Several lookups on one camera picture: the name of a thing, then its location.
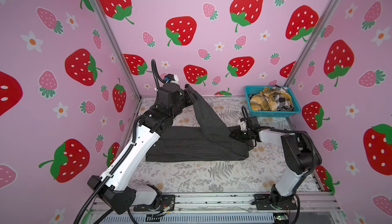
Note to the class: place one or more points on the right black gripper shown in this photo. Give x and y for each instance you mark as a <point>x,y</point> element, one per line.
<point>237,133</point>

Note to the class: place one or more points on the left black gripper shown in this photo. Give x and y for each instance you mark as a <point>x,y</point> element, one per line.
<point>185,96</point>

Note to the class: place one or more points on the dark grey striped shirt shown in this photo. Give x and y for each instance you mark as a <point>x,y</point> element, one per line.
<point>210,141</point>

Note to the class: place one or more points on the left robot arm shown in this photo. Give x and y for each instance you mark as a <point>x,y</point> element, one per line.
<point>112,185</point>

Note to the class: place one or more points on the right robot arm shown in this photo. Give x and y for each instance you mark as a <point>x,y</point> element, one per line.
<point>300,153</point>

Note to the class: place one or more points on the teal plastic basket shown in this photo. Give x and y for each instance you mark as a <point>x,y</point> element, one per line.
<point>252,90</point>

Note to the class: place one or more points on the yellow plaid shirt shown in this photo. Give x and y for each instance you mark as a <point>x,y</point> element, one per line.
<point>275,99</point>

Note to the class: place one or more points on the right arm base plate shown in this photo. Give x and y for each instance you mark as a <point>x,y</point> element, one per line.
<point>274,202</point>

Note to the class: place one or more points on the aluminium rail frame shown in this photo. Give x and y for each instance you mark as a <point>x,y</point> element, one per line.
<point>234,208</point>

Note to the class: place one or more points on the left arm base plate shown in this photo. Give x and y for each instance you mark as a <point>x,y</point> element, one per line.
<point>162,203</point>

